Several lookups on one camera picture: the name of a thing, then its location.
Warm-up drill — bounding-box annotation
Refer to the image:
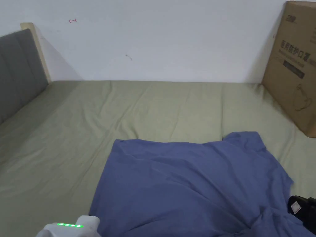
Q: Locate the grey padded headboard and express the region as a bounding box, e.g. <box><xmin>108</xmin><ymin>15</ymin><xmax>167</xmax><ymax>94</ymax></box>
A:
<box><xmin>0</xmin><ymin>23</ymin><xmax>52</xmax><ymax>124</ymax></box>

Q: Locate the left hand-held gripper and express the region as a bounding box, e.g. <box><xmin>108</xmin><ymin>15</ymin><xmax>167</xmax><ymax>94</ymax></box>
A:
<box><xmin>35</xmin><ymin>215</ymin><xmax>102</xmax><ymax>237</ymax></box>

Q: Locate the brown cardboard carton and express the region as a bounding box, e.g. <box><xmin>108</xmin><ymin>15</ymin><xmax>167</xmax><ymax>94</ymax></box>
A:
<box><xmin>261</xmin><ymin>1</ymin><xmax>316</xmax><ymax>139</ymax></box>

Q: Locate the dark blue shirt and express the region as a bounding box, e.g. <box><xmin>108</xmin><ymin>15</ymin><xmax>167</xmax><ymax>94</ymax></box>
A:
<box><xmin>88</xmin><ymin>131</ymin><xmax>316</xmax><ymax>237</ymax></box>

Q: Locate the bed with pale green sheet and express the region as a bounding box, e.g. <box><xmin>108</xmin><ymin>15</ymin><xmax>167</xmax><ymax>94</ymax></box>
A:
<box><xmin>0</xmin><ymin>80</ymin><xmax>316</xmax><ymax>237</ymax></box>

